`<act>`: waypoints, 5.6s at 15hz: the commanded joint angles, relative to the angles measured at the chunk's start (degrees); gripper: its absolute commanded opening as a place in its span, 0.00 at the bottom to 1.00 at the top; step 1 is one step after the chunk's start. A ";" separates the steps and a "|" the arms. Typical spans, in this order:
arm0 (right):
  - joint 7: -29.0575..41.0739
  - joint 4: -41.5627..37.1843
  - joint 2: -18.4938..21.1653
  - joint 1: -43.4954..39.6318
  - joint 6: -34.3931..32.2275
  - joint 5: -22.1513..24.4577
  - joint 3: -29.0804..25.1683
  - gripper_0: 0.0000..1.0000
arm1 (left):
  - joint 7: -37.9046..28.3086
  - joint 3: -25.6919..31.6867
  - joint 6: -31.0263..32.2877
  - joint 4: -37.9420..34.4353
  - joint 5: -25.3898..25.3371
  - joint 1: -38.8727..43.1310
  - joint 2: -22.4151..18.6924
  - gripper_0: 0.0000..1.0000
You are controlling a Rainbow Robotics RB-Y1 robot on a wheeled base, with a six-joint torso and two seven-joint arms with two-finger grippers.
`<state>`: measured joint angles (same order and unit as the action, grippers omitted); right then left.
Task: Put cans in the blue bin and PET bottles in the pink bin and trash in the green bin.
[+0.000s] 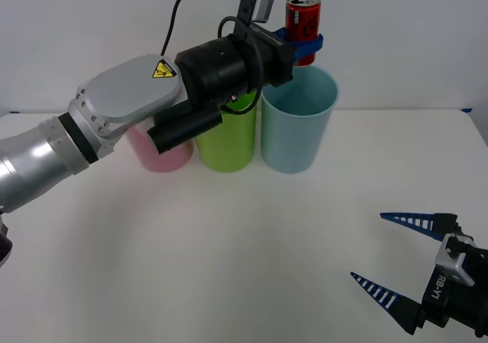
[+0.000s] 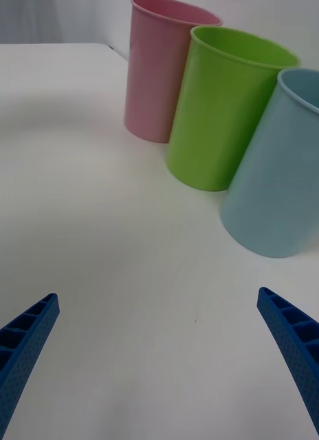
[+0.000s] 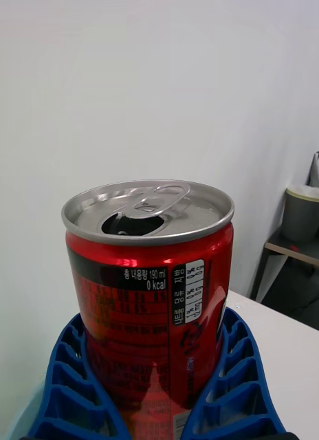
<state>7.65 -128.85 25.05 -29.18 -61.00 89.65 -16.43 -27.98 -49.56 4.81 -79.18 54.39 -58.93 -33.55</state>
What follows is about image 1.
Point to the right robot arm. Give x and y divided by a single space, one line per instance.
453 259

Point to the green plastic waste bin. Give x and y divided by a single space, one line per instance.
228 145

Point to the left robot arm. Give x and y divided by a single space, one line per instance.
126 91

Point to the pink plastic waste bin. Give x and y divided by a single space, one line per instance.
167 160

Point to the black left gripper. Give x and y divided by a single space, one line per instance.
274 61

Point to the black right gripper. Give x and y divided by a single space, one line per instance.
457 308

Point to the pale blue plastic waste bin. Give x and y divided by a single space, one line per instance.
293 137

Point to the red drink can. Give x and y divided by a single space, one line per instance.
303 19

